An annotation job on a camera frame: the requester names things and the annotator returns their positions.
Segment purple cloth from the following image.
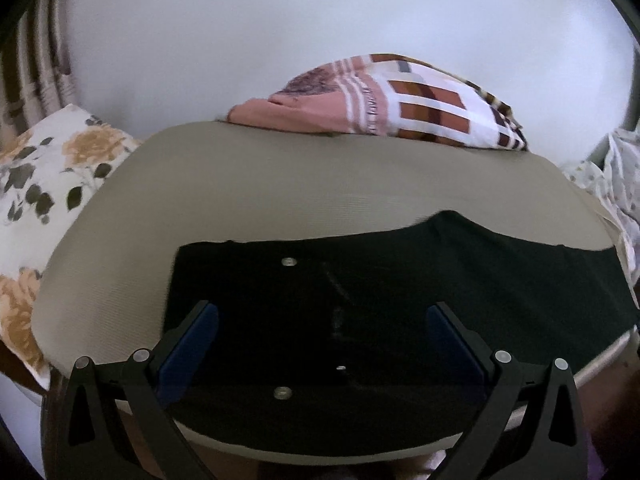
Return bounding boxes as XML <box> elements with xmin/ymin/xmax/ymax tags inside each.
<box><xmin>587</xmin><ymin>435</ymin><xmax>612</xmax><ymax>480</ymax></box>

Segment beige mattress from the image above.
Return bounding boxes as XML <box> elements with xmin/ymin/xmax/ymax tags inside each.
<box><xmin>30</xmin><ymin>120</ymin><xmax>636</xmax><ymax>466</ymax></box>

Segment plaid pillow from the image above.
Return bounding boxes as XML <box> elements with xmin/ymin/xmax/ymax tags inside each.
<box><xmin>367</xmin><ymin>52</ymin><xmax>529</xmax><ymax>152</ymax></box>

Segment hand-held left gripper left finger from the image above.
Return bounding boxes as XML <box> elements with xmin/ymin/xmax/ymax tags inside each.
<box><xmin>42</xmin><ymin>300</ymin><xmax>220</xmax><ymax>480</ymax></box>

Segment black pants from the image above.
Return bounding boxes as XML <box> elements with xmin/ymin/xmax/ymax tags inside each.
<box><xmin>165</xmin><ymin>210</ymin><xmax>640</xmax><ymax>453</ymax></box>

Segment striped curtain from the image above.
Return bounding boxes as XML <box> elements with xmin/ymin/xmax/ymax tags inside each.
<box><xmin>0</xmin><ymin>0</ymin><xmax>77</xmax><ymax>131</ymax></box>

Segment white dotted cloth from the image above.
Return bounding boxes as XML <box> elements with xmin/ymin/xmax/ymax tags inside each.
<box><xmin>562</xmin><ymin>127</ymin><xmax>640</xmax><ymax>306</ymax></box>

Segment floral pillow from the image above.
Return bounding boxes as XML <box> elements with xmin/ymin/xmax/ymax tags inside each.
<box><xmin>0</xmin><ymin>104</ymin><xmax>143</xmax><ymax>392</ymax></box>

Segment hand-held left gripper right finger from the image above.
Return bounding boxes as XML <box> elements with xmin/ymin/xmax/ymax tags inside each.
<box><xmin>426</xmin><ymin>301</ymin><xmax>601</xmax><ymax>480</ymax></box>

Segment pink striped cloth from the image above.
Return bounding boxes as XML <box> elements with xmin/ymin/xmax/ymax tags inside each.
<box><xmin>227</xmin><ymin>56</ymin><xmax>396</xmax><ymax>137</ymax></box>

